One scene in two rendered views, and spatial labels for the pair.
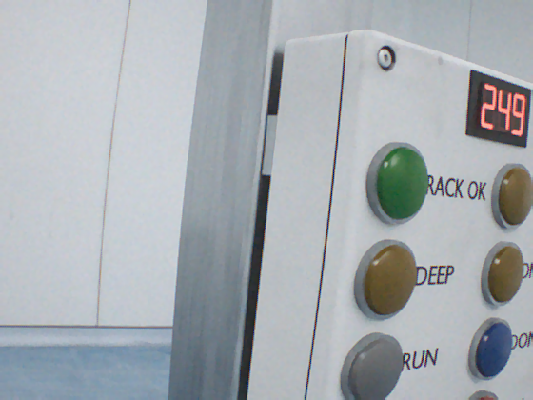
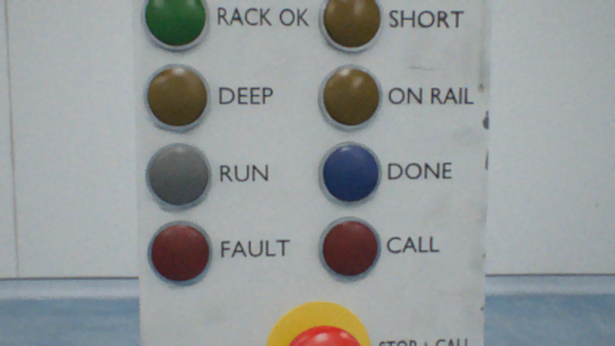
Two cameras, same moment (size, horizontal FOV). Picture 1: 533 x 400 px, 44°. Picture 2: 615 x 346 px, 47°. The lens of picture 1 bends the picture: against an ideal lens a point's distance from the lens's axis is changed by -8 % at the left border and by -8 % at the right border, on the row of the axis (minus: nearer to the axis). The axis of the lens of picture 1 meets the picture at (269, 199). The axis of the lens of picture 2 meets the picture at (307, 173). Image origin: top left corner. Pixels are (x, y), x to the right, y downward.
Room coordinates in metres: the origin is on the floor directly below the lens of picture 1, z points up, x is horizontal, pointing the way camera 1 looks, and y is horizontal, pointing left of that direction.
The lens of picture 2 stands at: (0.01, -0.26, 1.04)
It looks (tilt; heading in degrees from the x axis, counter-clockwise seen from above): 6 degrees down; 30
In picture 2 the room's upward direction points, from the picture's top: straight up
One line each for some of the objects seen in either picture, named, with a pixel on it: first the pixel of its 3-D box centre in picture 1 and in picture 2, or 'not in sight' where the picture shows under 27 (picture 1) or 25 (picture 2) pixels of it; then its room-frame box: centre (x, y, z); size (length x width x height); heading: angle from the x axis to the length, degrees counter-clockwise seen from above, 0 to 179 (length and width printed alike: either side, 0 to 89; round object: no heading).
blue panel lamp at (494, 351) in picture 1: (494, 350); (350, 173); (0.31, -0.11, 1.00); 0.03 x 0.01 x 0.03; 127
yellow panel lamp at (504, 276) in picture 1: (505, 273); (351, 96); (0.31, -0.11, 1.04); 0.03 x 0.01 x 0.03; 127
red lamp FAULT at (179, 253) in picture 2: not in sight; (180, 253); (0.26, -0.05, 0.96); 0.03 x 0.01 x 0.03; 127
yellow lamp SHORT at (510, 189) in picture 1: (516, 196); (351, 17); (0.31, -0.11, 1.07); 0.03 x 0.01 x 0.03; 127
